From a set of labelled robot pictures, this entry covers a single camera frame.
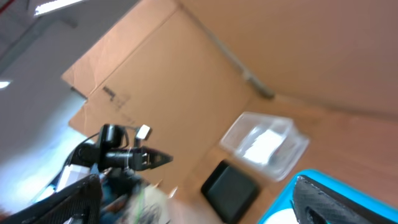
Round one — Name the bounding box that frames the teal serving tray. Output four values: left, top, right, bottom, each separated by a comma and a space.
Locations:
259, 169, 397, 224

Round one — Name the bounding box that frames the white napkin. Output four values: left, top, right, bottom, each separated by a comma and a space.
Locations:
243, 129, 285, 165

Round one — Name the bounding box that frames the brown cardboard backdrop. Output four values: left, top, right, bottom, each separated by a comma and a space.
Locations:
62, 0, 397, 223

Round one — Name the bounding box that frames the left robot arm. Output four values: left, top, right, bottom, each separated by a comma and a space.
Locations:
55, 124, 174, 192

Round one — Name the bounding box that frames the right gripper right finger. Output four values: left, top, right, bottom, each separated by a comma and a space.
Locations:
292, 175, 397, 224

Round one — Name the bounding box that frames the clear plastic bin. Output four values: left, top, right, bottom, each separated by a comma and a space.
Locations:
220, 111, 310, 182

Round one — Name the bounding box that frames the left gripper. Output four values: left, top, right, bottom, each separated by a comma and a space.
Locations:
102, 147, 173, 170

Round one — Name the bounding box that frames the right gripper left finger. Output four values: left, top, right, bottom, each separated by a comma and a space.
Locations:
1, 174, 103, 224

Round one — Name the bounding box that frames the black plastic tray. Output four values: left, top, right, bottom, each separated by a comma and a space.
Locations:
201, 160, 260, 223

